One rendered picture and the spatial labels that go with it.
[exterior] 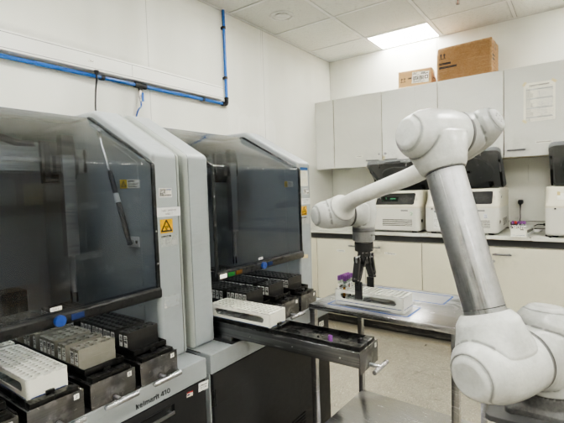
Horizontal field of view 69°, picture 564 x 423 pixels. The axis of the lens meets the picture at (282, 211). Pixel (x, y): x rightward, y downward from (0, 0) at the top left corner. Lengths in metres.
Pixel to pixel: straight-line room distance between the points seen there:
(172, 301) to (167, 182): 0.41
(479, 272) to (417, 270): 2.60
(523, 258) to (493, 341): 2.45
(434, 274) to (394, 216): 0.58
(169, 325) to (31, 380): 0.46
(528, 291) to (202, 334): 2.58
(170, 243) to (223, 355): 0.45
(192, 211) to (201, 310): 0.37
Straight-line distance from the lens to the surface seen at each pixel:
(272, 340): 1.49
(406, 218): 3.67
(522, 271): 3.54
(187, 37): 3.21
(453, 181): 1.14
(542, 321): 1.25
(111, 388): 1.31
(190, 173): 1.51
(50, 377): 1.25
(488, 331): 1.10
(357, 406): 2.15
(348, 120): 4.23
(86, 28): 2.75
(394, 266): 3.76
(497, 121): 1.29
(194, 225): 1.52
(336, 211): 1.52
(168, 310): 1.48
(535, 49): 4.25
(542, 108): 3.80
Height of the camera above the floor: 1.30
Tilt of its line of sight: 3 degrees down
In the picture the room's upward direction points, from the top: 2 degrees counter-clockwise
